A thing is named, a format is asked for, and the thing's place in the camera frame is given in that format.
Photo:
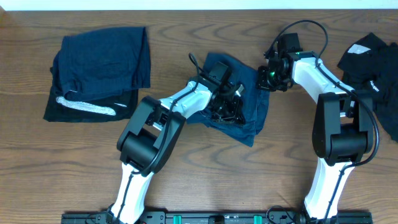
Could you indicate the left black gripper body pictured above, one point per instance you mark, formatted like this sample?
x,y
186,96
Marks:
x,y
229,109

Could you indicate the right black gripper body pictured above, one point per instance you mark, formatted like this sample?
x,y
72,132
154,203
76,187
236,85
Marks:
x,y
267,81

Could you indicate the blue denim shorts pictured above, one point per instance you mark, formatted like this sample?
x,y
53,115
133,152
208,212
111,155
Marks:
x,y
255,102

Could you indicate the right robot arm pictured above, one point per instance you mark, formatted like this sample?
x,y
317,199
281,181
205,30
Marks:
x,y
344,128

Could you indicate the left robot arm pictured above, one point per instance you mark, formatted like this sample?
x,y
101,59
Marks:
x,y
152,132

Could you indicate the black garment with logo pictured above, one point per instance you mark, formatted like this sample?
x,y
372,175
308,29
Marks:
x,y
371,64

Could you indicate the folded black shorts white stripe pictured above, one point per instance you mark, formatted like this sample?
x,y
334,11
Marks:
x,y
113,108

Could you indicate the folded navy shorts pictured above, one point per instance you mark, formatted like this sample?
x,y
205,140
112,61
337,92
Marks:
x,y
102,63

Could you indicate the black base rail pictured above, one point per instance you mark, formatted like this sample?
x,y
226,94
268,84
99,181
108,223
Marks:
x,y
160,217

